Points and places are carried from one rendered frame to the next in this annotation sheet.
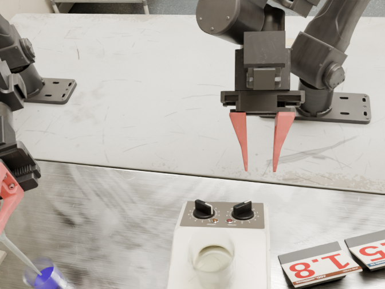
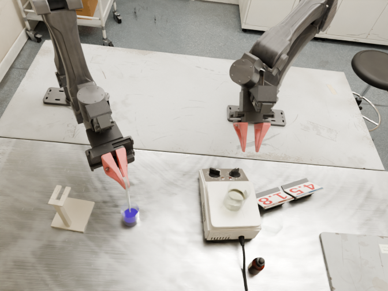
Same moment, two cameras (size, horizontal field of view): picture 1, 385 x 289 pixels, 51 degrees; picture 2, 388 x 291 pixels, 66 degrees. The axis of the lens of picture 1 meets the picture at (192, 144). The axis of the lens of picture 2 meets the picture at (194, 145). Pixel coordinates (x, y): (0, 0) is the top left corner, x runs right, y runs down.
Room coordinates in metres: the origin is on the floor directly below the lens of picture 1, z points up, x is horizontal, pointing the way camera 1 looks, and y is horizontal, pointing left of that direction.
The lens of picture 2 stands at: (-0.07, 0.26, 1.63)
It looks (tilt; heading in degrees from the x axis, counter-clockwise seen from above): 52 degrees down; 334
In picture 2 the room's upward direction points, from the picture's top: 10 degrees clockwise
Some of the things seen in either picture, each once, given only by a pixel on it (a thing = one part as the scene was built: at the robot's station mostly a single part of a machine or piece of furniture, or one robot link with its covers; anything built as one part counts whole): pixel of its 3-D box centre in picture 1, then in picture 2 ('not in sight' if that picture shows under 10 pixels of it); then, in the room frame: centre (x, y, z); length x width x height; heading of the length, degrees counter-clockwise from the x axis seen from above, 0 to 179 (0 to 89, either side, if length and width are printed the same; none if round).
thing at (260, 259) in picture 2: not in sight; (257, 264); (0.06, -0.02, 0.93); 0.03 x 0.03 x 0.07
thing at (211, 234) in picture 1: (211, 262); (235, 197); (0.19, 0.00, 1.02); 0.06 x 0.05 x 0.08; 116
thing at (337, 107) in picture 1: (315, 92); (258, 108); (0.51, -0.24, 0.94); 0.20 x 0.07 x 0.08; 70
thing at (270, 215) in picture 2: not in sight; (271, 223); (0.14, -0.11, 0.91); 0.06 x 0.06 x 0.02
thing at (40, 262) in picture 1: (46, 278); (130, 214); (0.25, 0.24, 0.93); 0.04 x 0.04 x 0.06
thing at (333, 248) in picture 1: (317, 262); (272, 197); (0.21, -0.14, 0.92); 0.09 x 0.06 x 0.04; 93
